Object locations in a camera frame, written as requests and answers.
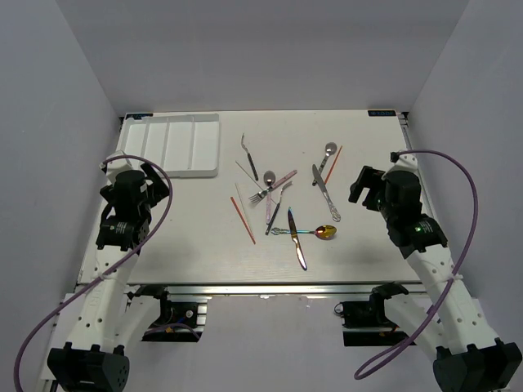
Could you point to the black handled fork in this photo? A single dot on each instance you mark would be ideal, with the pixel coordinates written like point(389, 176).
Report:
point(249, 157)
point(274, 215)

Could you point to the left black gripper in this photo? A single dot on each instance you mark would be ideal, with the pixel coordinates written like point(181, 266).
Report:
point(156, 189)

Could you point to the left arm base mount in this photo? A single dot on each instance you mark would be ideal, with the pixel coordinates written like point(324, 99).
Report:
point(179, 319)

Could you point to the blue logo sticker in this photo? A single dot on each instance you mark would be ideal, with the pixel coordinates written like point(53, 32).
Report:
point(381, 113)
point(138, 116)

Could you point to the iridescent rainbow knife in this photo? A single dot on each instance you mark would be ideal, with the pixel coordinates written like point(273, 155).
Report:
point(295, 239)

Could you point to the white chopstick upper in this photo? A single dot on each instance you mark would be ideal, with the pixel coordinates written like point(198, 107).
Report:
point(248, 175)

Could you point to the orange chopstick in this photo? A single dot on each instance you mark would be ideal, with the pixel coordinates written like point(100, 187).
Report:
point(243, 220)
point(326, 179)

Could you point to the dark handled silver spoon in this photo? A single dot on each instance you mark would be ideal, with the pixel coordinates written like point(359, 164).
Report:
point(329, 150)

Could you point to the iridescent rainbow spoon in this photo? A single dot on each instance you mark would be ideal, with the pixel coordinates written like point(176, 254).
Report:
point(324, 232)

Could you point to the blue logo sticker right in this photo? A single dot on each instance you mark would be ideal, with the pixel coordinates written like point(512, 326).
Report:
point(381, 113)

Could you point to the ornate silver knife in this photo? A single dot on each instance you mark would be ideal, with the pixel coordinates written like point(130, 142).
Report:
point(320, 183)

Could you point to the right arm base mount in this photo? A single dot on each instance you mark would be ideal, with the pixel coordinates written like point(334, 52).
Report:
point(365, 323)

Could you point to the orange chopstick right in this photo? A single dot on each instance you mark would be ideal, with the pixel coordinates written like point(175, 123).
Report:
point(326, 179)

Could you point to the orange chopstick left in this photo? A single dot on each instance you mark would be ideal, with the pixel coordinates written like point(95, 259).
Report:
point(243, 220)

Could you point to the white divided cutlery tray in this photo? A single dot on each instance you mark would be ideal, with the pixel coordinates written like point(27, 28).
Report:
point(183, 145)

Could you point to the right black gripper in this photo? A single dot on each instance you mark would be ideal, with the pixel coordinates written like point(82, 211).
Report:
point(370, 179)

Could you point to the blue logo sticker left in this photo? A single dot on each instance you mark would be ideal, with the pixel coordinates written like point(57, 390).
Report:
point(138, 116)

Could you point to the pink handled fork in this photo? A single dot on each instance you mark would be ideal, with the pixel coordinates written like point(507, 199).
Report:
point(256, 198)

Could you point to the pink handled spoon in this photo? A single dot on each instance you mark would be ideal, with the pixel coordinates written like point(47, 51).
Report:
point(269, 179)

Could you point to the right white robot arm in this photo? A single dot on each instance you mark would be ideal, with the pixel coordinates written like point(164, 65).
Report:
point(465, 351)

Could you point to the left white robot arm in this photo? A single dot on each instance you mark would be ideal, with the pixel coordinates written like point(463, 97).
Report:
point(94, 355)

